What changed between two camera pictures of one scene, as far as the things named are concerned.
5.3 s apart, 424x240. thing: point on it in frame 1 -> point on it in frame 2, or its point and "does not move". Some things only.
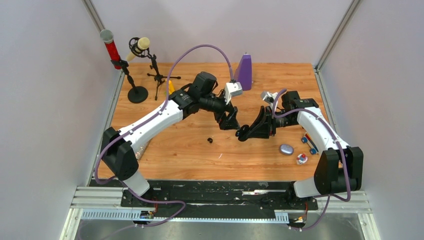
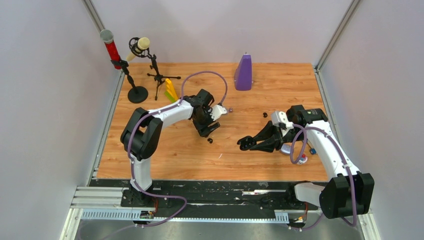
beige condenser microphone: (139, 47) does not move
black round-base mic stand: (136, 95) does not move
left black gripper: (230, 123) -> (204, 131)
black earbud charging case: (243, 132) -> (245, 143)
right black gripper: (260, 128) -> (268, 146)
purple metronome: (243, 72) does not move
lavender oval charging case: (286, 149) does not move
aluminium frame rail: (97, 197) does not move
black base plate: (219, 196) does not move
